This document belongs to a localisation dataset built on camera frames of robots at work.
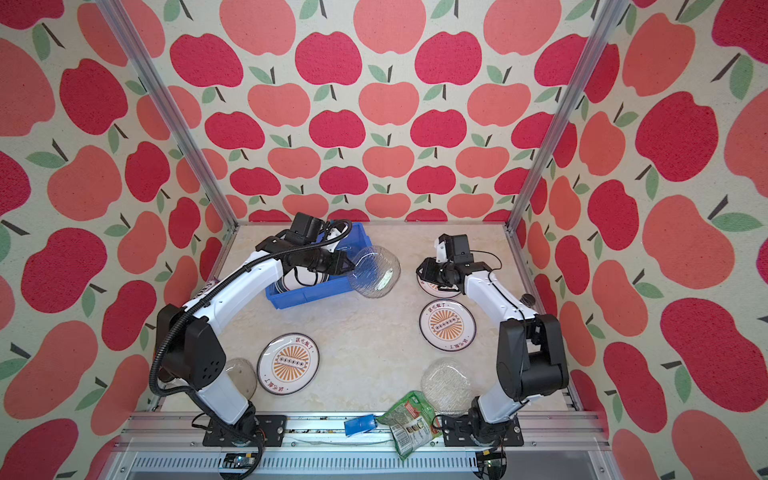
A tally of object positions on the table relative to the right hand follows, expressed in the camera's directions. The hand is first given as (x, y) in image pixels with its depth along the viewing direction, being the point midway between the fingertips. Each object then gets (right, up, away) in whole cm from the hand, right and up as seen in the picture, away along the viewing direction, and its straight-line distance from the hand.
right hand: (428, 269), depth 91 cm
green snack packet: (-6, -38, -16) cm, 42 cm away
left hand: (-21, +1, -9) cm, 23 cm away
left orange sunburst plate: (-42, -27, -7) cm, 50 cm away
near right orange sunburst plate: (+6, -18, +2) cm, 19 cm away
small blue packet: (-20, -40, -15) cm, 47 cm away
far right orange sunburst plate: (+3, -7, +10) cm, 13 cm away
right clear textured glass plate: (+5, -32, -9) cm, 33 cm away
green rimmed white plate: (-34, 0, -23) cm, 40 cm away
